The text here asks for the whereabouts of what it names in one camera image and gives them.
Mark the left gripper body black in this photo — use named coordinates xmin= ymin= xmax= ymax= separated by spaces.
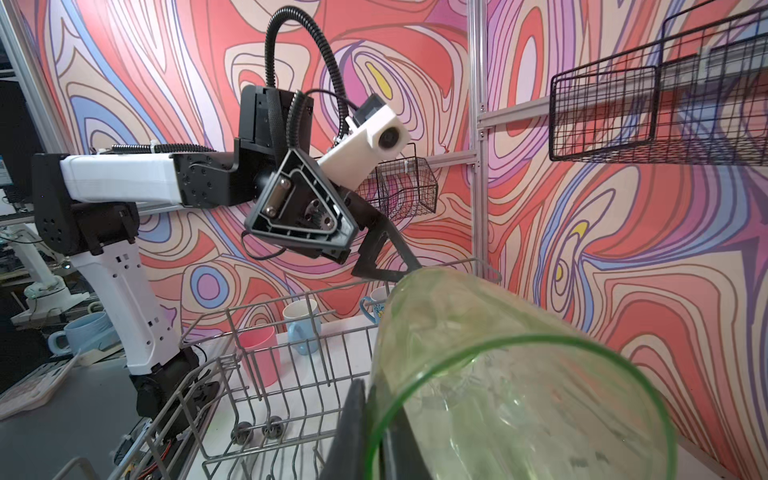
xmin=244 ymin=148 xmax=359 ymax=264

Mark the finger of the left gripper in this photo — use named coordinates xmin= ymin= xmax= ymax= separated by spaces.
xmin=350 ymin=209 xmax=424 ymax=283

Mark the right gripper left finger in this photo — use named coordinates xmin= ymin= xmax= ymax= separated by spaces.
xmin=319 ymin=379 xmax=367 ymax=480

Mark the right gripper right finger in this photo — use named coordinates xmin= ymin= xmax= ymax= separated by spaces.
xmin=380 ymin=413 xmax=432 ymax=480

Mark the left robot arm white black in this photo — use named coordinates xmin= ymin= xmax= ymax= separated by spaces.
xmin=31 ymin=86 xmax=420 ymax=420

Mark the blue floral ceramic mug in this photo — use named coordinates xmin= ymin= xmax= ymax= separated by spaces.
xmin=359 ymin=286 xmax=390 ymax=325

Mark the light blue mug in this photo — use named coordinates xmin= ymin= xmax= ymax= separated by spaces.
xmin=282 ymin=298 xmax=322 ymax=356

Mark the pink plastic cup left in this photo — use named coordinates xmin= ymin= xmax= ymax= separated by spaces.
xmin=238 ymin=325 xmax=281 ymax=388

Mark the pale blue mug background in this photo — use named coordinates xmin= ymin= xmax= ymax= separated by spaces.
xmin=47 ymin=311 xmax=119 ymax=356

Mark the black wire basket left wall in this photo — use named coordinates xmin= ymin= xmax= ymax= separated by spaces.
xmin=356 ymin=142 xmax=438 ymax=221

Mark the black wire basket wall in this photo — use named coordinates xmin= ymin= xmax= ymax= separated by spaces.
xmin=356 ymin=142 xmax=438 ymax=221
xmin=549 ymin=6 xmax=767 ymax=166

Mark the grey wire dish rack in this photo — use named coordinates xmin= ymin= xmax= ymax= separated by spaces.
xmin=50 ymin=257 xmax=502 ymax=480

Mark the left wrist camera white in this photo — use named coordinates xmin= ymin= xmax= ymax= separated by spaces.
xmin=318 ymin=94 xmax=411 ymax=190

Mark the black wire basket back wall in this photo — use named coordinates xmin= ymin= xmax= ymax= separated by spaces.
xmin=549 ymin=6 xmax=767 ymax=166

